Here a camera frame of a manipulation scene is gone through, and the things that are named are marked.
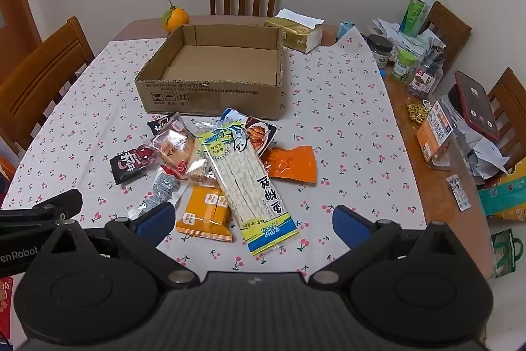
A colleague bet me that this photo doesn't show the silver candy packet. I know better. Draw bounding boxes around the silver candy packet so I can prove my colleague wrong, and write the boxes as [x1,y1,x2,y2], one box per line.
[127,168,187,220]

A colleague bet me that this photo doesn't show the blue fried fish packet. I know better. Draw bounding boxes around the blue fried fish packet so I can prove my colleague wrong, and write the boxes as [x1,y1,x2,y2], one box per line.
[218,108,277,150]

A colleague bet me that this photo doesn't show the small blue box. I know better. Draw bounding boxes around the small blue box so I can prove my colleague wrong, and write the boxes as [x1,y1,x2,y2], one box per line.
[337,21,356,43]

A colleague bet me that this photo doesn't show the dark lid jar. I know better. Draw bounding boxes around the dark lid jar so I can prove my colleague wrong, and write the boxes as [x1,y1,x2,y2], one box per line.
[366,34,394,70]

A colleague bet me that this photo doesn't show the long fish noodle packet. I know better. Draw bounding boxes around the long fish noodle packet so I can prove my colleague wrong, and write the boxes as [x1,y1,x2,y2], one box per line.
[196,121,297,257]

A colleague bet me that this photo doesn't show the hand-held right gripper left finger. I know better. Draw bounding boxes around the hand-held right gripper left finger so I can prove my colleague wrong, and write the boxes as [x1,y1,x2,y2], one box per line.
[41,202,201,290]

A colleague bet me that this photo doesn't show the orange fruit with leaf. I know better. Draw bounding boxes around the orange fruit with leaf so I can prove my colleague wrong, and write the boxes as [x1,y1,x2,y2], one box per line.
[161,0,190,33]

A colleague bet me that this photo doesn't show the crumpled paper receipts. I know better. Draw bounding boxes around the crumpled paper receipts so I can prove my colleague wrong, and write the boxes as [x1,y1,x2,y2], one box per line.
[452,121,510,187]

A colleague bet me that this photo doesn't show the clear bread packet red label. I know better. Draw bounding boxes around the clear bread packet red label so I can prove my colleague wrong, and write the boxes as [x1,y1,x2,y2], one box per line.
[150,116,197,181]

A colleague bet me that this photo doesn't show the red printed package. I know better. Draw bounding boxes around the red printed package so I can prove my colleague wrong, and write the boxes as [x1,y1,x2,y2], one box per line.
[0,275,25,347]

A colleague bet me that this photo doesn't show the green white bag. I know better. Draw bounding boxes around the green white bag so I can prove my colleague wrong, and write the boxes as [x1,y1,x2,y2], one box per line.
[491,228,518,280]

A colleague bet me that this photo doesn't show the brown cardboard box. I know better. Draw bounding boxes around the brown cardboard box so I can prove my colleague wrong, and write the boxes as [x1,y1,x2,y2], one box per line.
[135,24,285,120]

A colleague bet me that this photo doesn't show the green white carton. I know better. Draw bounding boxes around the green white carton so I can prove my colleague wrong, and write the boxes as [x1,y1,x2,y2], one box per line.
[398,0,432,38]

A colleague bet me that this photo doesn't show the colourful shopping bag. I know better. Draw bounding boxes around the colourful shopping bag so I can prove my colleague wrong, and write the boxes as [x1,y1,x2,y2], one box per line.
[477,158,526,222]

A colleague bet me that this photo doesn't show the green lid bottle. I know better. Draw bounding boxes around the green lid bottle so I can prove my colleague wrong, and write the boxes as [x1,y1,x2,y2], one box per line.
[391,49,418,81]

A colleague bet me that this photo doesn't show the gold tissue box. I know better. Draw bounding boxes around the gold tissue box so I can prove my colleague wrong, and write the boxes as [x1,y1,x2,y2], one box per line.
[264,8,325,54]

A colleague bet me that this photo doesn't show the black packet with red figure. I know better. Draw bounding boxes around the black packet with red figure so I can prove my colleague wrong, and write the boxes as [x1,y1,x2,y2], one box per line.
[109,143,161,186]

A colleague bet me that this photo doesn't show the clear box orange label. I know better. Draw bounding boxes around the clear box orange label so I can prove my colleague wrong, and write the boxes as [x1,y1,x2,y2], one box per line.
[416,96,469,171]

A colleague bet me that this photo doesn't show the yellow orange snack packet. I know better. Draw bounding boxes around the yellow orange snack packet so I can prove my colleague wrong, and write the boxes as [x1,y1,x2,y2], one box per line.
[175,184,234,242]

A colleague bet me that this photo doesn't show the pile of white papers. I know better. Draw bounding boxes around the pile of white papers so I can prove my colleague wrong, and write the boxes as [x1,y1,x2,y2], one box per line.
[372,17,436,60]

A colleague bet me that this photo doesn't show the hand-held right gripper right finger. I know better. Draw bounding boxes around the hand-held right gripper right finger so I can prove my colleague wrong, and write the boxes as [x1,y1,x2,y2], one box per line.
[308,205,467,289]

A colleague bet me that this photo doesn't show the red case phone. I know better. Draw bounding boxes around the red case phone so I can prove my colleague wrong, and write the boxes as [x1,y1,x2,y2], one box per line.
[454,71,500,142]

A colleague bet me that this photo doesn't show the gold chain ornament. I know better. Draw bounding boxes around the gold chain ornament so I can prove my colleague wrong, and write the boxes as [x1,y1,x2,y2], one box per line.
[407,101,432,125]

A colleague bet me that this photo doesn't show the clear jar with pens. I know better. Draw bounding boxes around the clear jar with pens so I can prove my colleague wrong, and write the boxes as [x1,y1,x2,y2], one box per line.
[407,40,446,97]

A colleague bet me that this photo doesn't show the orange foil packet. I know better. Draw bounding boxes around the orange foil packet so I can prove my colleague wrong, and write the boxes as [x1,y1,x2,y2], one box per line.
[261,145,318,184]

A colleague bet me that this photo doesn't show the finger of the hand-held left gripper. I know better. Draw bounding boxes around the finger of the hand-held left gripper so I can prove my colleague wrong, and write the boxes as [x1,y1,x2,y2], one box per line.
[0,188,84,230]

